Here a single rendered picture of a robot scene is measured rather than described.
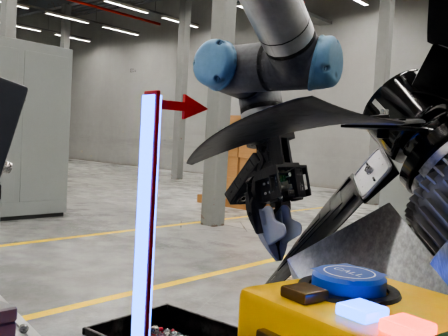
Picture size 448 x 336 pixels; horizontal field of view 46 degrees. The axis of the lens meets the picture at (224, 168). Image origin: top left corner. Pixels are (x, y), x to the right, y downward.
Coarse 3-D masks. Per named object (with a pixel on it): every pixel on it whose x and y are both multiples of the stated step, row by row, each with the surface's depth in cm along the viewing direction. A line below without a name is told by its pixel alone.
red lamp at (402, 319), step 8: (384, 320) 22; (392, 320) 22; (400, 320) 22; (408, 320) 22; (416, 320) 23; (424, 320) 23; (384, 328) 22; (392, 328) 22; (400, 328) 22; (408, 328) 22; (416, 328) 22; (424, 328) 22; (432, 328) 22
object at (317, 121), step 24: (312, 96) 48; (240, 120) 53; (264, 120) 54; (288, 120) 55; (312, 120) 57; (336, 120) 58; (360, 120) 59; (384, 120) 60; (216, 144) 61; (240, 144) 66
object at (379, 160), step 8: (376, 152) 81; (384, 152) 79; (368, 160) 82; (376, 160) 80; (384, 160) 77; (360, 168) 83; (376, 168) 78; (384, 168) 75; (360, 176) 81; (368, 176) 79; (376, 176) 76; (384, 176) 74; (360, 184) 80; (368, 184) 77; (376, 184) 75; (360, 192) 78; (368, 192) 75
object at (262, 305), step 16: (256, 288) 28; (272, 288) 28; (400, 288) 30; (416, 288) 30; (240, 304) 28; (256, 304) 27; (272, 304) 26; (288, 304) 26; (320, 304) 26; (384, 304) 26; (400, 304) 27; (416, 304) 27; (432, 304) 27; (240, 320) 28; (256, 320) 27; (272, 320) 26; (288, 320) 25; (304, 320) 25; (320, 320) 24; (336, 320) 24; (352, 320) 24; (432, 320) 25
